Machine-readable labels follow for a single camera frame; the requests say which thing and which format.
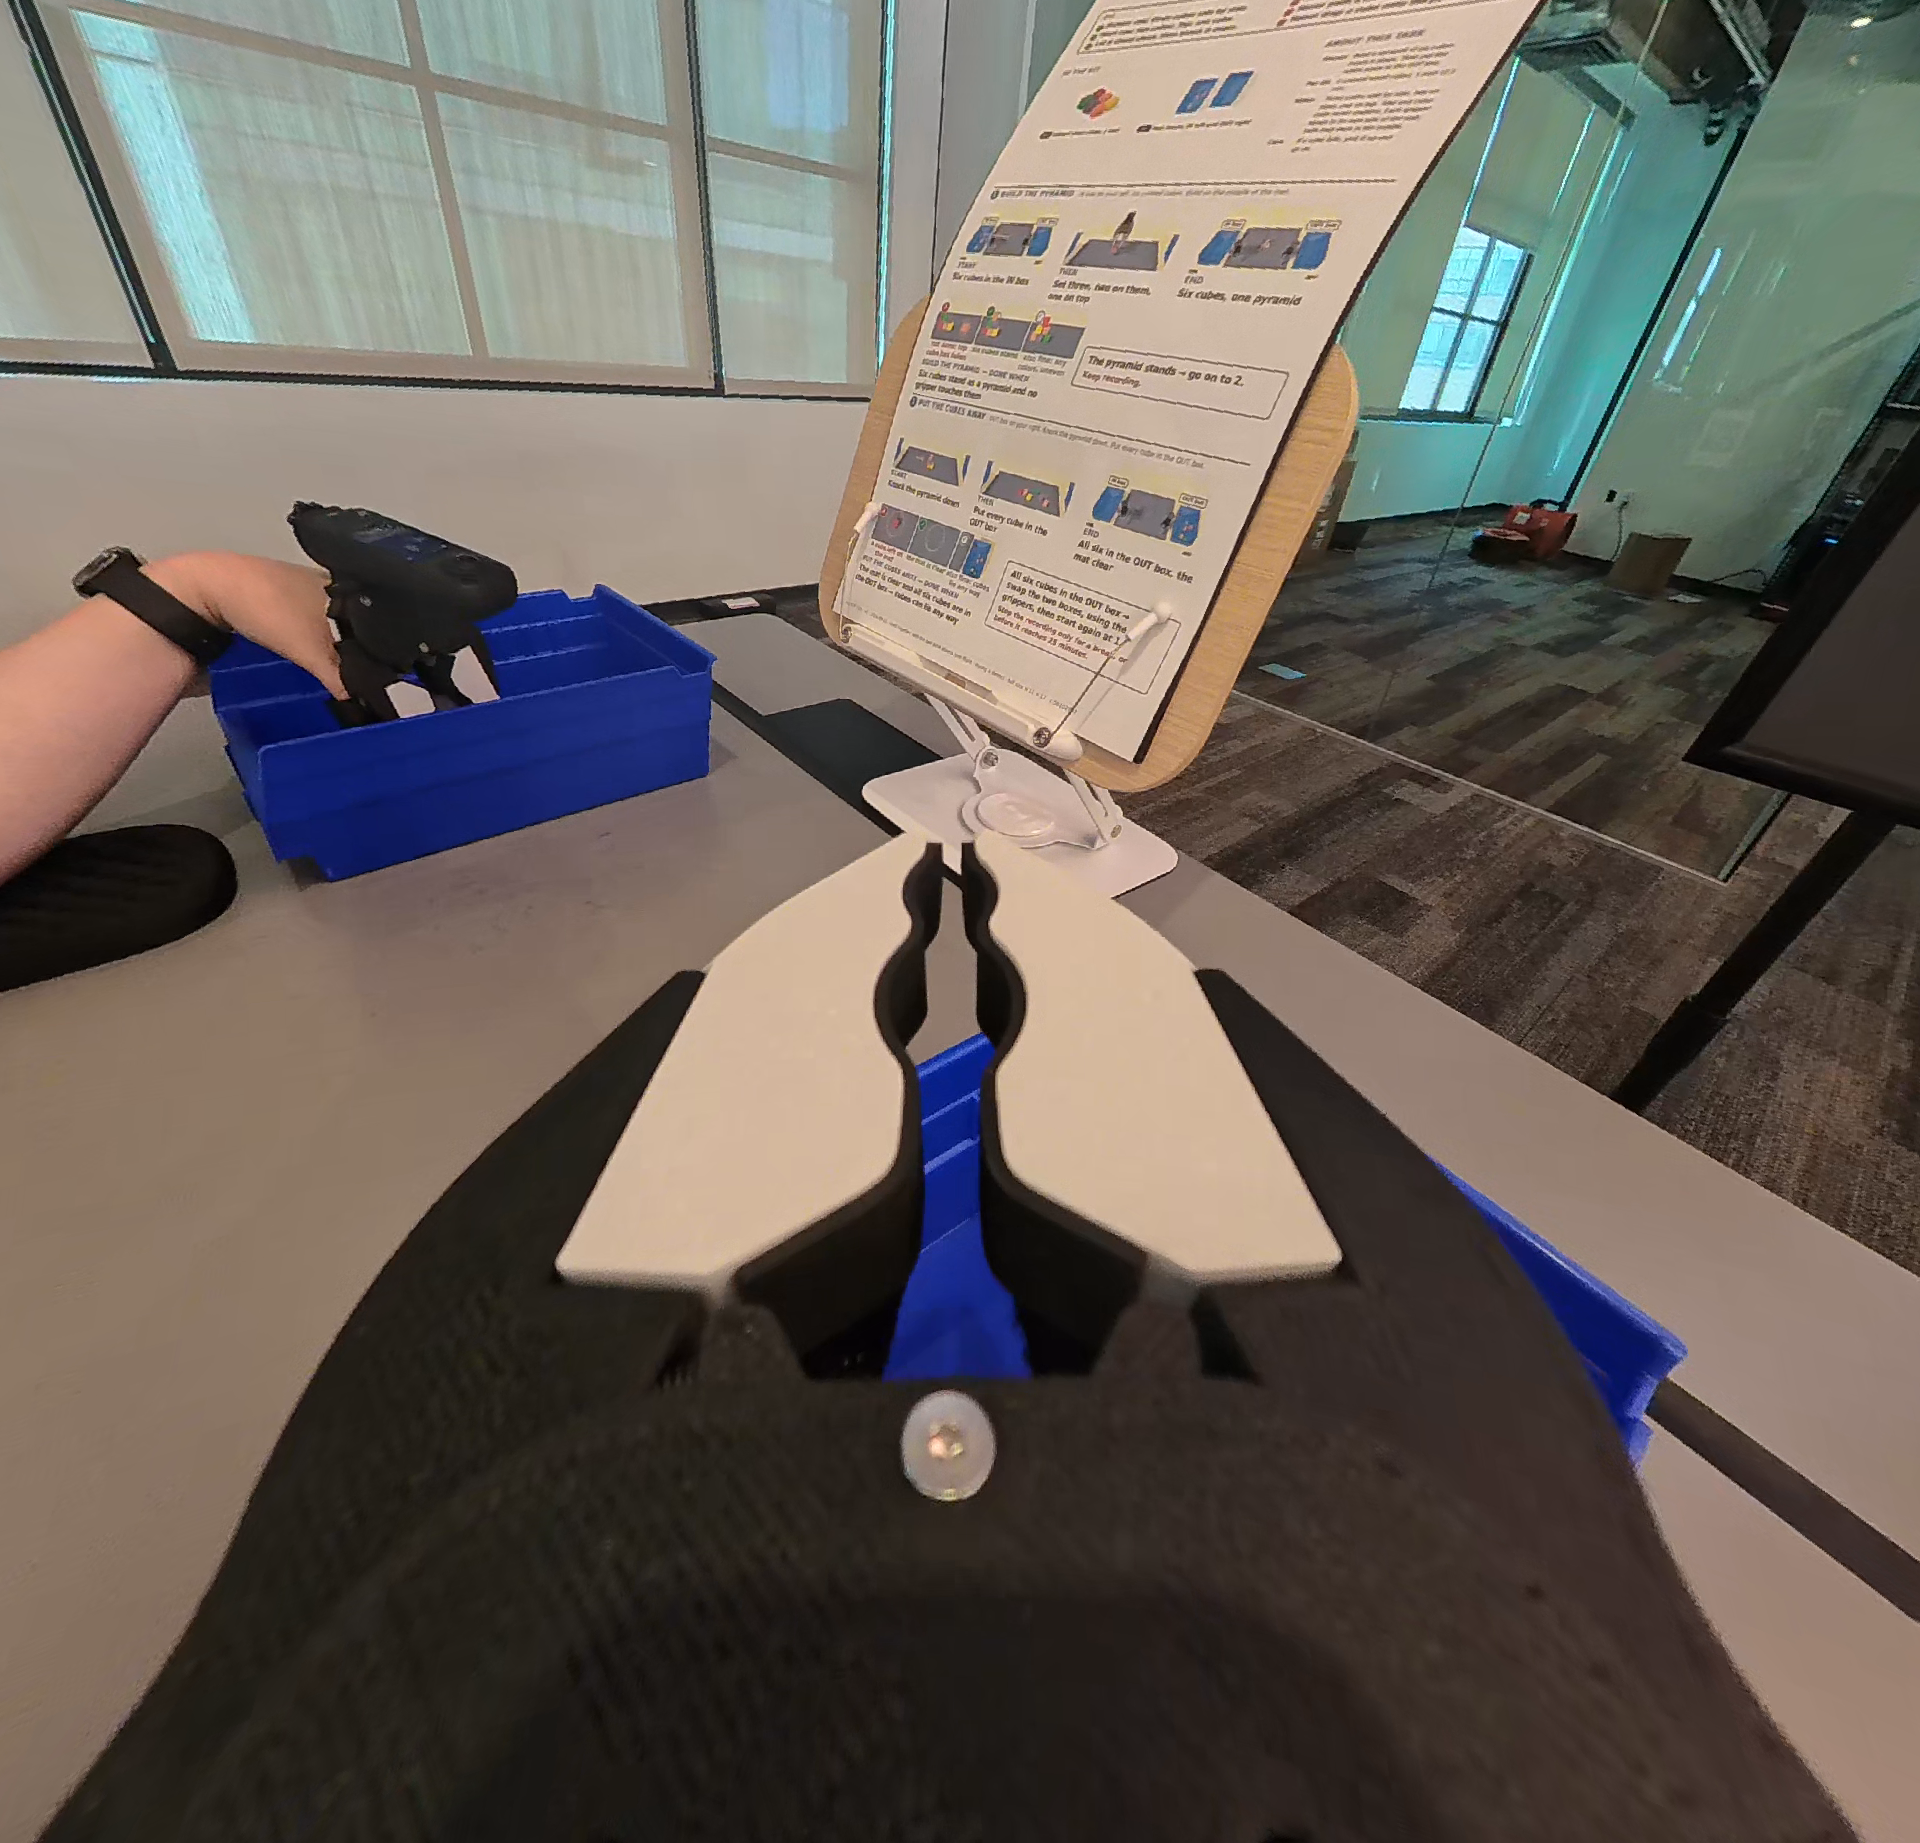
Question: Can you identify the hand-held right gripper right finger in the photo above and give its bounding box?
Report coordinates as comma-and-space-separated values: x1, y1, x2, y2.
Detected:
959, 839, 1344, 1371

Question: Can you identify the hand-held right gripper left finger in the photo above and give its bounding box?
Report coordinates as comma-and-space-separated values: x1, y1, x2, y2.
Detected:
553, 839, 944, 1371

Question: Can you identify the blue plastic bin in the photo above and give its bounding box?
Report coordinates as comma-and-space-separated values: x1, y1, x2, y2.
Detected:
209, 583, 720, 886
882, 1033, 1688, 1473

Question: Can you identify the person's left forearm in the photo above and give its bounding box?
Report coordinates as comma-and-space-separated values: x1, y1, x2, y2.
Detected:
0, 571, 203, 886

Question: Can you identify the person's left hand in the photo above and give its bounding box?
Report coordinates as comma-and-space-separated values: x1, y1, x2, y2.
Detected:
193, 554, 349, 705

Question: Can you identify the black wristwatch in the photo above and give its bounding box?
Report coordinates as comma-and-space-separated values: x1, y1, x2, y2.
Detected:
72, 545, 241, 667

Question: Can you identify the black padded wrist rest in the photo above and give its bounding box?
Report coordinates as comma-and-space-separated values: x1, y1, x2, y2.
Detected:
0, 824, 241, 992

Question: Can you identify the large gridded window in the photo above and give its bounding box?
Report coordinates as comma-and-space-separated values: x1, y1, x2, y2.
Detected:
0, 0, 902, 404

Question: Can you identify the large cardboard box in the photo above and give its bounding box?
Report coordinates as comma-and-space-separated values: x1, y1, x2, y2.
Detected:
1303, 424, 1358, 555

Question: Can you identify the printed instruction sheet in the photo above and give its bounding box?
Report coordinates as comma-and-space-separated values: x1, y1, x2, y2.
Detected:
830, 0, 1599, 765

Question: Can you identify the small far window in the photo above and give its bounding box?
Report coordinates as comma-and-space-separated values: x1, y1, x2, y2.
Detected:
1400, 223, 1538, 421

